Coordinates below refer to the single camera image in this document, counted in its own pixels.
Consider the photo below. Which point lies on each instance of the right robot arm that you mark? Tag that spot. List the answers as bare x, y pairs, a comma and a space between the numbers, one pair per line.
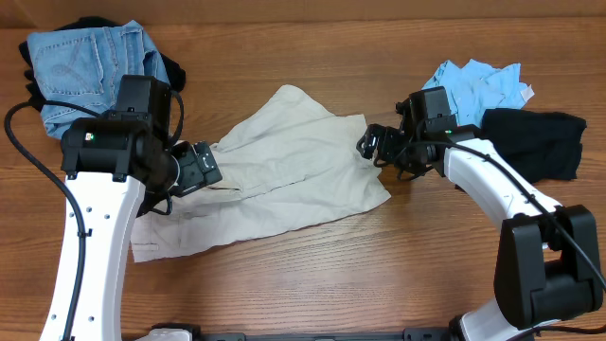
547, 268

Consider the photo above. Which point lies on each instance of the folded light blue jeans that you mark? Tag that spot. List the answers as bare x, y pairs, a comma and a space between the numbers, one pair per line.
85, 66

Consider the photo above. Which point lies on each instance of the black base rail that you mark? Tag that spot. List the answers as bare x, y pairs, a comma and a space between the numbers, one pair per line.
193, 332

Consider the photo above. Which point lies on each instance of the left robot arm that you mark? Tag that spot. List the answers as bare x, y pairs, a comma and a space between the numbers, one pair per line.
118, 167

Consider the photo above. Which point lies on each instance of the crumpled black t-shirt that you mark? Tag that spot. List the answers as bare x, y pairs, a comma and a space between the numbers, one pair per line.
537, 145

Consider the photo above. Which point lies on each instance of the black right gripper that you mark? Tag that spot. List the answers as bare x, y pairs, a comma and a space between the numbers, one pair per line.
375, 143

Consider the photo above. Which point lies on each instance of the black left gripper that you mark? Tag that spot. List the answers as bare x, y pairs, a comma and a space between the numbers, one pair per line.
196, 177

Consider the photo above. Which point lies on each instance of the beige khaki shorts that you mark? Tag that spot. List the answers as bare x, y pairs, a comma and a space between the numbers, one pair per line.
290, 165

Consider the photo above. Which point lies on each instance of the crumpled light blue t-shirt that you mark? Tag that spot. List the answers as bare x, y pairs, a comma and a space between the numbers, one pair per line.
477, 87

